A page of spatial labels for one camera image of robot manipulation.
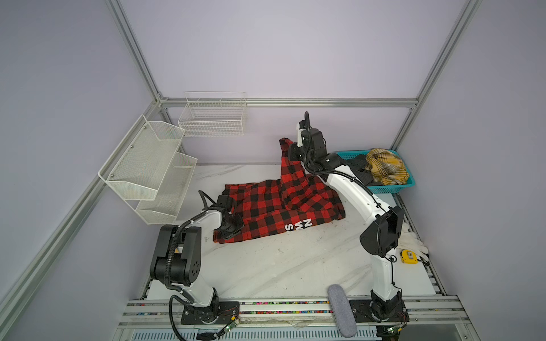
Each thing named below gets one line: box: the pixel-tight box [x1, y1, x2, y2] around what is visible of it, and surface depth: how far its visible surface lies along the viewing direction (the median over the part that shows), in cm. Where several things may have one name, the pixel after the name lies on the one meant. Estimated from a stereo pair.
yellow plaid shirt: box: [364, 148, 410, 186], surface depth 106 cm
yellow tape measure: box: [400, 249, 419, 265], surface depth 88 cm
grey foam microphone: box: [327, 284, 358, 339], surface depth 73 cm
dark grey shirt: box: [336, 153, 384, 187], surface depth 113 cm
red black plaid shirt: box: [213, 137, 346, 244], surface depth 97 cm
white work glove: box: [397, 222, 430, 263], surface depth 93 cm
